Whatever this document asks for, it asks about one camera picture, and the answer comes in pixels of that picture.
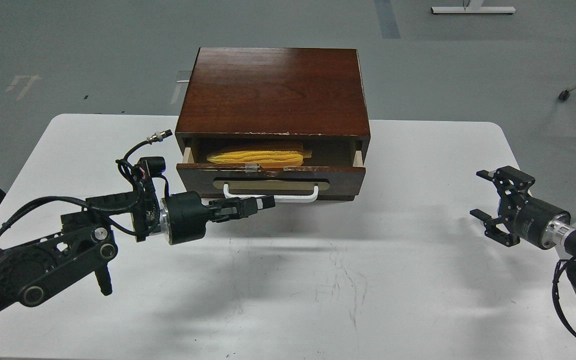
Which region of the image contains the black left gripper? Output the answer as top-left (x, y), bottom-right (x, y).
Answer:
top-left (161, 191), bottom-right (275, 246)

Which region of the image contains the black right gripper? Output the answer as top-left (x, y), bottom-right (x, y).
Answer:
top-left (470, 166), bottom-right (570, 249)

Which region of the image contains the yellow corn cob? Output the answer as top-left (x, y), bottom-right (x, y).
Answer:
top-left (206, 144), bottom-right (313, 169)

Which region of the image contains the wooden drawer with white handle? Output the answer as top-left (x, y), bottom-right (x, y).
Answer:
top-left (176, 137), bottom-right (366, 201)

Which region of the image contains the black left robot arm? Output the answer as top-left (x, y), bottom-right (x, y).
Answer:
top-left (0, 129), bottom-right (275, 312)

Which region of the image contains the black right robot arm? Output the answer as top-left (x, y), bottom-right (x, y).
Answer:
top-left (470, 166), bottom-right (576, 338)

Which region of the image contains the dark wooden cabinet box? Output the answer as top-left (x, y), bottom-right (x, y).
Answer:
top-left (174, 47), bottom-right (371, 157)

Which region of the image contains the white table leg base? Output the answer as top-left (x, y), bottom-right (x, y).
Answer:
top-left (430, 0), bottom-right (517, 15)

